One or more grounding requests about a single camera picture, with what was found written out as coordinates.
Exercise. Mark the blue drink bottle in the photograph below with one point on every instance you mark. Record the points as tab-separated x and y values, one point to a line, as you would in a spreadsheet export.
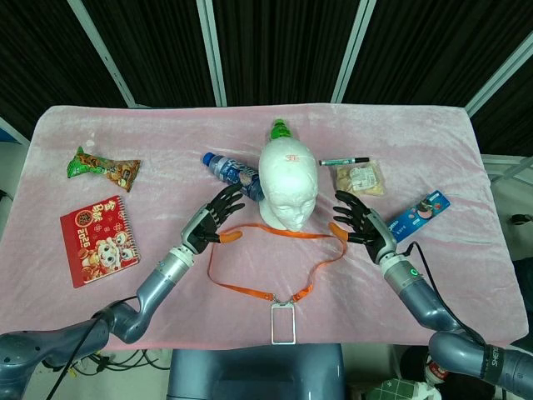
233	173

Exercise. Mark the blue Oreo cookie box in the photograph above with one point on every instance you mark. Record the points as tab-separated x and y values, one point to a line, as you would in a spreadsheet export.
424	212

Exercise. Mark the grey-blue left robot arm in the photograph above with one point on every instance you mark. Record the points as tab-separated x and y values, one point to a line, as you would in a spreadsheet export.
162	279

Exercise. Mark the green orange snack bag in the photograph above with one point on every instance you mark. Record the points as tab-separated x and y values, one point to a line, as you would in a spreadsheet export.
108	168

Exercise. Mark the green grid patterned item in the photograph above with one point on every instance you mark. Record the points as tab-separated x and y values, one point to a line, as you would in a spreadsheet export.
395	389

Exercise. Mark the white partition post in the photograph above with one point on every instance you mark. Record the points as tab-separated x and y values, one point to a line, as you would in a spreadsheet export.
104	54
499	75
212	50
354	50

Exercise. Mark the white foam mannequin head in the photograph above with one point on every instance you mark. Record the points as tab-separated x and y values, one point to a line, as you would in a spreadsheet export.
287	175

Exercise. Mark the clear bag of snacks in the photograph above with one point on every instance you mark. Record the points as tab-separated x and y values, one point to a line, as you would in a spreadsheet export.
360	179

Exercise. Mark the silver badge holder frame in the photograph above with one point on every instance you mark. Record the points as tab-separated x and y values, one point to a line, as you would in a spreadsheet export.
272	325

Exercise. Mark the red spiral calendar notebook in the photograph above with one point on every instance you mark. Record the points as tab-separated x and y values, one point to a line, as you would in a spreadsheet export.
98	241

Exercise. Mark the green capped bottle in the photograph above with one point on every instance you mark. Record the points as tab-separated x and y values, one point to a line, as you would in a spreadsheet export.
280	130

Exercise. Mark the white metal side frame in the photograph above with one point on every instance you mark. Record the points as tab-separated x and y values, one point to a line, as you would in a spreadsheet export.
506	166

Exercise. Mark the green black marker pen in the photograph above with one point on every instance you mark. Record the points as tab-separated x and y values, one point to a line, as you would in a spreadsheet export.
341	161

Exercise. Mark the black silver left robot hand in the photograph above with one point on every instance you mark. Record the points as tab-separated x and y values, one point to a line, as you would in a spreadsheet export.
204	227

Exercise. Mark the grey-blue robot torso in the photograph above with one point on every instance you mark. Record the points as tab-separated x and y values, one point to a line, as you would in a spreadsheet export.
254	375

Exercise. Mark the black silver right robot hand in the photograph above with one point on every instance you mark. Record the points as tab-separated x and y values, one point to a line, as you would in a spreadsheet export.
370	227

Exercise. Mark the pink velvet table cloth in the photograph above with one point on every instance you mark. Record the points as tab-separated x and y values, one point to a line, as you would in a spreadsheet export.
166	137

